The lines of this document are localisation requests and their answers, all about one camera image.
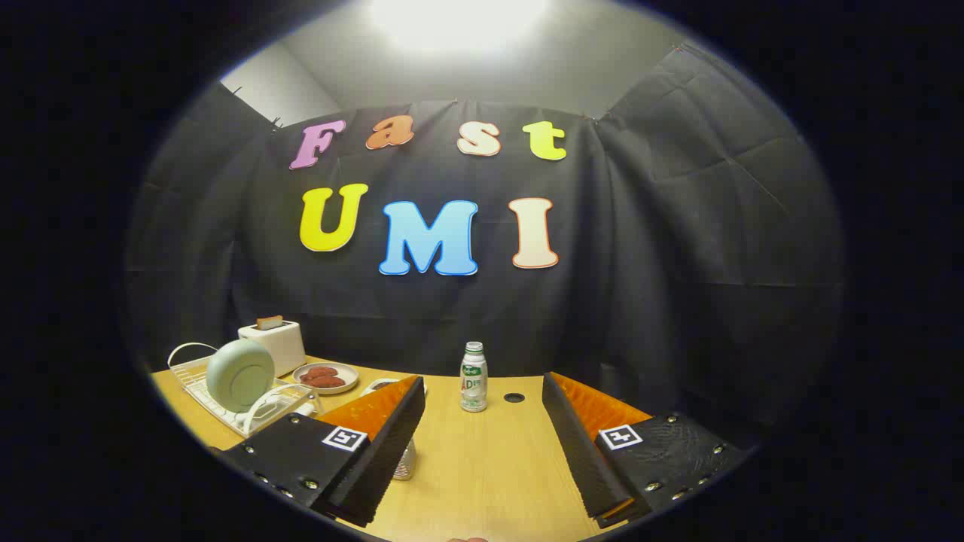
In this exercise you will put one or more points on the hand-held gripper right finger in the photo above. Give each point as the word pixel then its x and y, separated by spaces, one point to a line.
pixel 576 444

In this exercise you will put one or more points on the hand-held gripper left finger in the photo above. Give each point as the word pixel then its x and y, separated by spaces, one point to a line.
pixel 392 444

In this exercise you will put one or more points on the metal mesh basket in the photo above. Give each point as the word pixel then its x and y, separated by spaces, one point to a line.
pixel 405 463

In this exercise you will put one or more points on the light green plate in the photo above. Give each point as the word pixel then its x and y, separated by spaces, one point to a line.
pixel 239 375

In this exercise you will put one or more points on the beige round plate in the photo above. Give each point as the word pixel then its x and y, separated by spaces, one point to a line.
pixel 350 373

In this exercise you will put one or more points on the white divided condiment tray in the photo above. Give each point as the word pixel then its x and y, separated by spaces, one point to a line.
pixel 376 385

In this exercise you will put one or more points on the brown meat patty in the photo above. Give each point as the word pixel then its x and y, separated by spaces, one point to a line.
pixel 330 382
pixel 321 372

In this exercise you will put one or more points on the white green drink bottle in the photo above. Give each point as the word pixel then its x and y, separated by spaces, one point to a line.
pixel 474 380

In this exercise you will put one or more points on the white drip tray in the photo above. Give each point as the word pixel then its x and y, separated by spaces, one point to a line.
pixel 290 412

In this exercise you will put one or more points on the white toaster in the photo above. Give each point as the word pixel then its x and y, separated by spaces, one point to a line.
pixel 282 346

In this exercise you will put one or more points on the toast slice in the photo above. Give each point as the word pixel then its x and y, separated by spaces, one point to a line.
pixel 269 323

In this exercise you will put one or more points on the black backdrop cloth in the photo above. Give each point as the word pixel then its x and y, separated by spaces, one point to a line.
pixel 640 263

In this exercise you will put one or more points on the ceiling light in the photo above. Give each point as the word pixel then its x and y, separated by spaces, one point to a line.
pixel 459 19

